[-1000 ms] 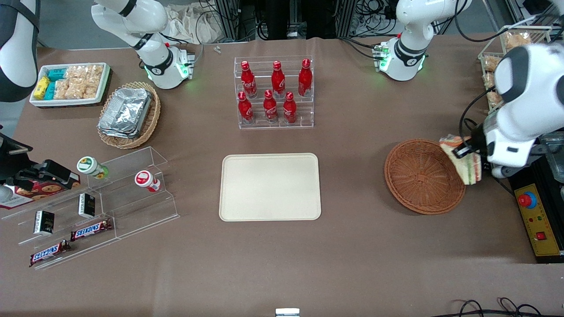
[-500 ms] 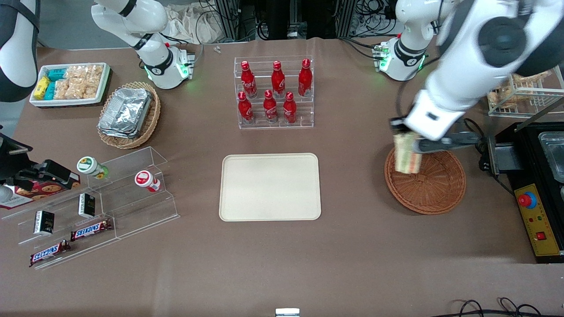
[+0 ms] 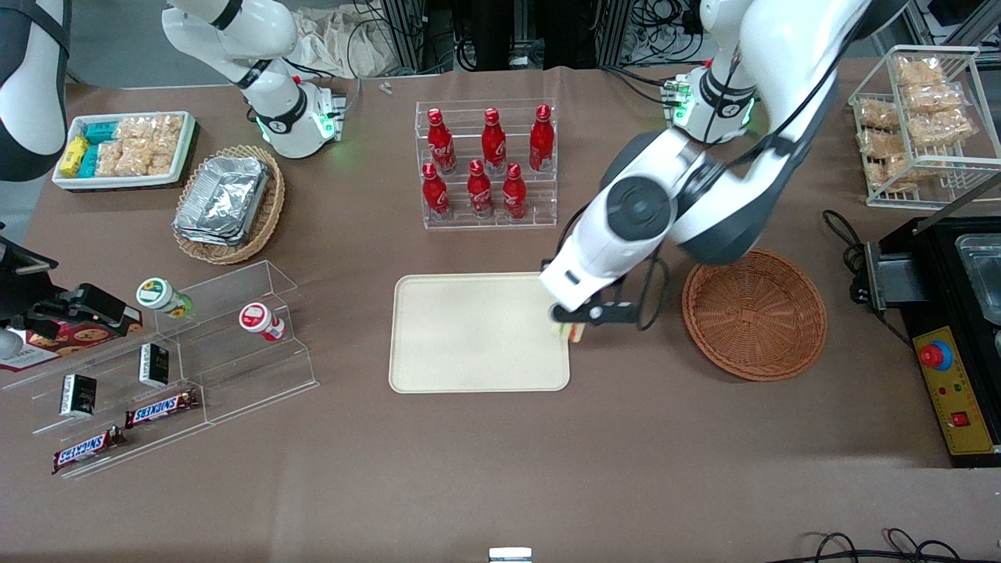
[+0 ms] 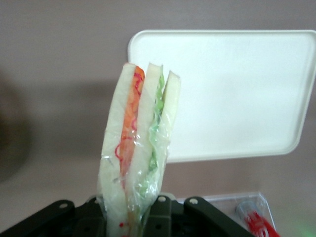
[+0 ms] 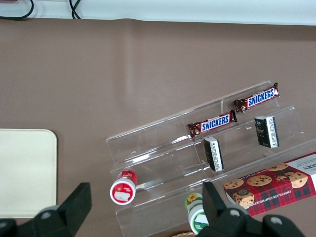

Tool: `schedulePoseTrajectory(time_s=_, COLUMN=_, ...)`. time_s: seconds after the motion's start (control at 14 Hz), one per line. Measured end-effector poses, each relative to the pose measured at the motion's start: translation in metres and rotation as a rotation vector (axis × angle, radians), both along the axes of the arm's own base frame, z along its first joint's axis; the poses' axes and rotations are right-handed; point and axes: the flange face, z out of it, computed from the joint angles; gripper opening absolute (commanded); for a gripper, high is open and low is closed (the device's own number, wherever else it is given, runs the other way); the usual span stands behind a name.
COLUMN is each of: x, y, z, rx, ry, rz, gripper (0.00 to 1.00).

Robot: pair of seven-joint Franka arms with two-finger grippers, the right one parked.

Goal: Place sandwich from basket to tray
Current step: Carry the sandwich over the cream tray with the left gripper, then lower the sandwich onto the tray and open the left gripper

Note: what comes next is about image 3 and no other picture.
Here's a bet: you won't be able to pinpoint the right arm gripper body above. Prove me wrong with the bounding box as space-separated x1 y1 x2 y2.
0 239 59 329

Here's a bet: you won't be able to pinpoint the cream plastic tray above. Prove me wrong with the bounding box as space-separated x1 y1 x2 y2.
389 271 572 393

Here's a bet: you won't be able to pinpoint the white rectangular snack tray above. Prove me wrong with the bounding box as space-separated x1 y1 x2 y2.
52 111 196 191

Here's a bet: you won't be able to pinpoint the round brown wicker basket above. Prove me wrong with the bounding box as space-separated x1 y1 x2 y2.
681 248 828 382

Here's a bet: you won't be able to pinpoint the oval tan wicker basket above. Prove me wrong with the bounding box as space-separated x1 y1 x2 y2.
172 145 286 265

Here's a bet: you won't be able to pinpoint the red cookie box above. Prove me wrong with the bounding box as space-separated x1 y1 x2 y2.
0 307 144 373

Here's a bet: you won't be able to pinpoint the green lid yoghurt cup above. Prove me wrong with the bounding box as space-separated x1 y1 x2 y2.
136 278 194 320

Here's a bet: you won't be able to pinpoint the clear acrylic bottle rack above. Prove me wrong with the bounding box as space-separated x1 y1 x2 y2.
414 99 558 230

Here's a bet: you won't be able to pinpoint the small black box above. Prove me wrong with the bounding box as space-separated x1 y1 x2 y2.
139 342 170 389
60 374 98 417

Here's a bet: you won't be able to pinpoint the red cola bottle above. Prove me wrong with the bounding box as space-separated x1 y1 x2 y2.
529 104 555 172
427 108 457 174
468 160 494 218
422 162 452 220
481 108 507 174
502 163 528 220

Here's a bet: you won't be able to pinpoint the Snickers chocolate bar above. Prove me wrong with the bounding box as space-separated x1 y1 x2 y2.
52 426 126 475
125 389 201 429

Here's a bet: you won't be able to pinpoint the yellow snack packet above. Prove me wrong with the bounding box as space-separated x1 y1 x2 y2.
60 134 89 178

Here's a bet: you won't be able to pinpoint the clear acrylic stepped shelf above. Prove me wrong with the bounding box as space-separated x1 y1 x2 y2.
0 260 320 479

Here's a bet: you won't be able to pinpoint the red lid yoghurt cup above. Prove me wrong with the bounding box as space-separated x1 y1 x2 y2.
239 303 286 342

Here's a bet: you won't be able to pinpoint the aluminium foil container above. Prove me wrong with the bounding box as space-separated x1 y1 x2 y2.
174 156 271 239

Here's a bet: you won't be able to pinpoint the clear bag fried snacks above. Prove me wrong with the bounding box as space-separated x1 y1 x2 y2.
903 84 967 115
856 100 900 131
859 129 908 159
907 109 976 149
894 56 947 87
872 156 917 193

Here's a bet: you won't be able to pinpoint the black appliance housing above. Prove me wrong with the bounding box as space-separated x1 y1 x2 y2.
864 215 1001 329

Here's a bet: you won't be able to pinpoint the white crumpled cloth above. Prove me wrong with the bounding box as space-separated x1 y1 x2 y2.
293 8 409 79

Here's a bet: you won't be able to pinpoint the black yellow control box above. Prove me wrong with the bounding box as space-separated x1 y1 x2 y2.
899 313 1001 468

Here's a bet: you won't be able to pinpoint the metal pan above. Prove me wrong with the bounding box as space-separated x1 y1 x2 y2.
956 233 1001 325

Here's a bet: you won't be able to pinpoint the black power cable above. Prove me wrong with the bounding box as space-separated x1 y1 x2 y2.
823 208 870 306

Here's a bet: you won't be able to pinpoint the aluminium frame post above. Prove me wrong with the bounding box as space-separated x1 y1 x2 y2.
598 0 636 68
382 0 428 73

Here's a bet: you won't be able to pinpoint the black cable bundle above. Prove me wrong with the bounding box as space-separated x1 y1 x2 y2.
626 0 709 67

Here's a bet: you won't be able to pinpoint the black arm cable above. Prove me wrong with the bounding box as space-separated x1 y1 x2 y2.
618 43 849 331

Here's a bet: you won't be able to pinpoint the black looped cable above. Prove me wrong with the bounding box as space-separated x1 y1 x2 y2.
762 529 1001 563

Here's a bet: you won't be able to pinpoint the white wire rack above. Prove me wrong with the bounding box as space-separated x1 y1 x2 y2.
849 45 1001 209

